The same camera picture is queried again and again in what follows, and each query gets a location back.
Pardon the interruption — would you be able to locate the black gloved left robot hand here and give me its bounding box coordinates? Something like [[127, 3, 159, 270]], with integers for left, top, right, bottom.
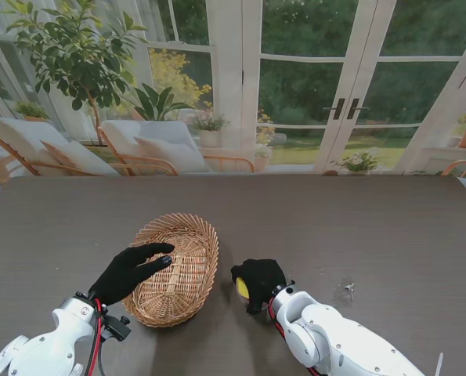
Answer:
[[88, 242, 175, 307]]

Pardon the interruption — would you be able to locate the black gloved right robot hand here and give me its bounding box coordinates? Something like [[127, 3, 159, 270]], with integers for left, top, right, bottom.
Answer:
[[230, 258, 288, 316]]

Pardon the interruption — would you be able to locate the yellow culture dish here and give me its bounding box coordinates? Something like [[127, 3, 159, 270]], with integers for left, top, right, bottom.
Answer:
[[235, 277, 251, 299]]

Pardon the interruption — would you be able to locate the oval woven wicker basket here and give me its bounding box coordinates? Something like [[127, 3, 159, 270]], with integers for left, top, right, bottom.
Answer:
[[121, 213, 221, 328]]

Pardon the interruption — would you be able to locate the printed sunroom backdrop banner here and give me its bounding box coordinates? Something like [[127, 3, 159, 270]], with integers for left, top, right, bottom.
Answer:
[[0, 0, 466, 204]]

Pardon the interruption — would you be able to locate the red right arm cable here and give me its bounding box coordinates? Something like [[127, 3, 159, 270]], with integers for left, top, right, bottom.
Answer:
[[267, 299, 323, 376]]

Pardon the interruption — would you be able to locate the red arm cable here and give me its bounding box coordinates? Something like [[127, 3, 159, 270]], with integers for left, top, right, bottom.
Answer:
[[84, 299, 107, 376], [267, 299, 323, 376]]

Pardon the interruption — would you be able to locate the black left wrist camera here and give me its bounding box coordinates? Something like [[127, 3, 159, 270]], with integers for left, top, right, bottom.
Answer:
[[99, 315, 132, 342]]

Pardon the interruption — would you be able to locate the red left arm cable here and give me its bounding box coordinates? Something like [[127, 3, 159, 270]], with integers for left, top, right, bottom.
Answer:
[[84, 299, 107, 376]]

